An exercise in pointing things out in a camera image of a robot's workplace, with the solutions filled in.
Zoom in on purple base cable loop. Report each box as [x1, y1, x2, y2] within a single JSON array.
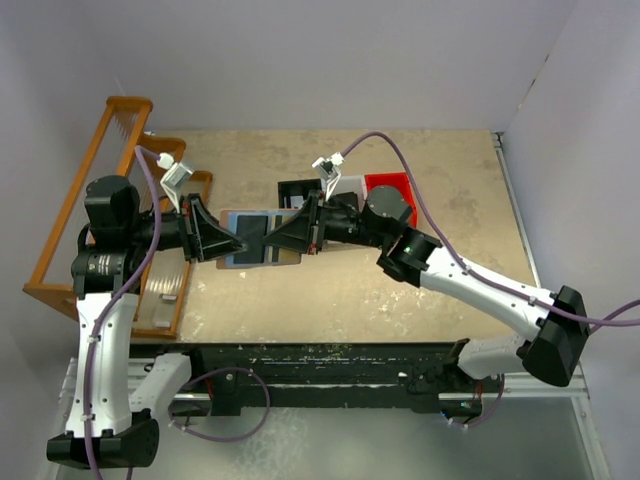
[[167, 367, 271, 443]]

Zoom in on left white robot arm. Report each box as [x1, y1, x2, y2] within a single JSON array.
[[46, 175, 247, 469]]

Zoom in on pink leather card holder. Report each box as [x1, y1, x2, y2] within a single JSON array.
[[216, 209, 296, 270]]

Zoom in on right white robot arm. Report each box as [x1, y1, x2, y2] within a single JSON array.
[[264, 186, 590, 387]]

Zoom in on gold card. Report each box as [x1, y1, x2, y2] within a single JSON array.
[[268, 247, 302, 266]]

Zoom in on white plastic bin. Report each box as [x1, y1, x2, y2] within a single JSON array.
[[330, 175, 367, 210]]

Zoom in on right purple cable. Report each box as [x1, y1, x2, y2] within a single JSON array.
[[339, 130, 640, 329]]

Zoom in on black plastic bin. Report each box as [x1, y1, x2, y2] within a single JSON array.
[[277, 179, 322, 209]]

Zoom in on orange wooden rack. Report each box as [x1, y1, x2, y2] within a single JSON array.
[[22, 95, 214, 339]]

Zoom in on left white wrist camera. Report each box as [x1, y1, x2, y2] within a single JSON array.
[[156, 152, 195, 211]]

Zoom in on aluminium rail frame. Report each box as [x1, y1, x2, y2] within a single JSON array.
[[492, 130, 596, 401]]

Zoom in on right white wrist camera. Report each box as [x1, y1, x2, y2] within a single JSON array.
[[312, 152, 344, 200]]

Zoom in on black metal base frame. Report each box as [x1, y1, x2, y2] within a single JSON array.
[[124, 342, 501, 416]]

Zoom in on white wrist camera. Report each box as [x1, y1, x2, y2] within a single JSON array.
[[312, 152, 344, 200], [156, 152, 195, 211]]

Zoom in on red plastic bin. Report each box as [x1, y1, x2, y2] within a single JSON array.
[[364, 172, 418, 227]]

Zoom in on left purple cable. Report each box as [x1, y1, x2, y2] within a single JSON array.
[[82, 145, 164, 480]]

